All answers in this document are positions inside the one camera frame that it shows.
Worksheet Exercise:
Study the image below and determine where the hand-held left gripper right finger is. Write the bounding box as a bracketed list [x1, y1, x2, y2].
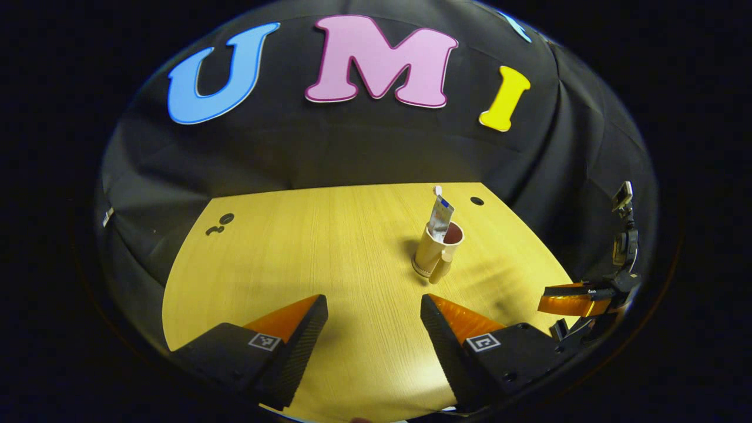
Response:
[420, 294, 579, 412]

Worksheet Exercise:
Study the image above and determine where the black backdrop cloth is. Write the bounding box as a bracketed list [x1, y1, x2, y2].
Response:
[97, 0, 659, 353]

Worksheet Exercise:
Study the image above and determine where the wooden desktop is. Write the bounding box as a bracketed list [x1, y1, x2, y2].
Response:
[162, 182, 573, 422]

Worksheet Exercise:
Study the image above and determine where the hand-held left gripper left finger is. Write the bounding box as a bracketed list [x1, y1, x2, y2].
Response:
[170, 294, 329, 411]

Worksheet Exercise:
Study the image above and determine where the beige cup with handle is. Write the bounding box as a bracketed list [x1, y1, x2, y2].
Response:
[411, 221, 465, 285]

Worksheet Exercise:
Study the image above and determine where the white toothpaste tube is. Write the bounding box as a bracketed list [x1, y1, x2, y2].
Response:
[427, 195, 455, 243]

